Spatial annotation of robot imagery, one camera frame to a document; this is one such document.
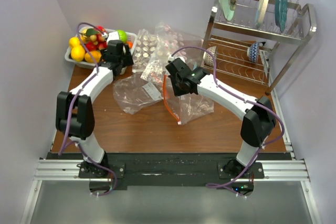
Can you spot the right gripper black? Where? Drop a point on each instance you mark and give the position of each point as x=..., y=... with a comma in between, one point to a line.
x=177, y=92

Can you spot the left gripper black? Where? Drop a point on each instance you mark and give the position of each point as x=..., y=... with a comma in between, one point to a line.
x=127, y=59

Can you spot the clear zip bag orange zipper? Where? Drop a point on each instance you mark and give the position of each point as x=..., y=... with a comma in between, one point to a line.
x=187, y=107

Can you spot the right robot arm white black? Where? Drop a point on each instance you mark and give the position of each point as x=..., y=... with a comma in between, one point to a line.
x=257, y=116

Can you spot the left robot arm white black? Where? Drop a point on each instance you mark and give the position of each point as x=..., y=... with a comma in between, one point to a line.
x=74, y=110

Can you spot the clear bag pink dots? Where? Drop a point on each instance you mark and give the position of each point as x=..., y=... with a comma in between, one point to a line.
x=175, y=43

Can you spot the crumpled clear zip bag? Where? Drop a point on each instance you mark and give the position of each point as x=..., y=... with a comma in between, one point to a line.
x=134, y=93

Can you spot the red lychee bunch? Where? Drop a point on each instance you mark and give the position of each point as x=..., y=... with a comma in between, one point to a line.
x=98, y=42

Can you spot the yellow mango fruit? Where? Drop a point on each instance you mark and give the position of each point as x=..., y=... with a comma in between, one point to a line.
x=93, y=56

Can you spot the green lime fruit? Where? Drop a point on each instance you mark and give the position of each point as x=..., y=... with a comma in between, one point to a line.
x=122, y=36

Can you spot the red apple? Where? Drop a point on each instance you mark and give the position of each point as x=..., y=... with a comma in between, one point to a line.
x=90, y=47

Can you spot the yellow lemon front left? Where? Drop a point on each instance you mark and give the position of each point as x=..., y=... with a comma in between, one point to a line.
x=78, y=53

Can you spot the blue white patterned bowl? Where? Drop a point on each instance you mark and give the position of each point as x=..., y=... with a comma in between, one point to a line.
x=253, y=52

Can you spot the steel dish rack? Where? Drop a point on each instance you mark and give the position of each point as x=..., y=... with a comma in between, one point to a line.
x=233, y=38

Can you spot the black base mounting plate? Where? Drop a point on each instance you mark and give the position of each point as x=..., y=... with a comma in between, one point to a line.
x=158, y=169

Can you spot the white cream plate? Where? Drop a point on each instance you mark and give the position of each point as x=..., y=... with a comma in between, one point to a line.
x=261, y=12

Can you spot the teal blue plate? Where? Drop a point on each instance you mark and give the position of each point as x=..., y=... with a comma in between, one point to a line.
x=281, y=8

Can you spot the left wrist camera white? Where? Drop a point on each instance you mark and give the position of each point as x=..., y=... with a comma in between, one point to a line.
x=113, y=36

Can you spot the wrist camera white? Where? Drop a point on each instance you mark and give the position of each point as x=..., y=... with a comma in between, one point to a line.
x=113, y=36
x=171, y=58

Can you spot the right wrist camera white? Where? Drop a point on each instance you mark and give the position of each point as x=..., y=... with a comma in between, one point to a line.
x=171, y=58

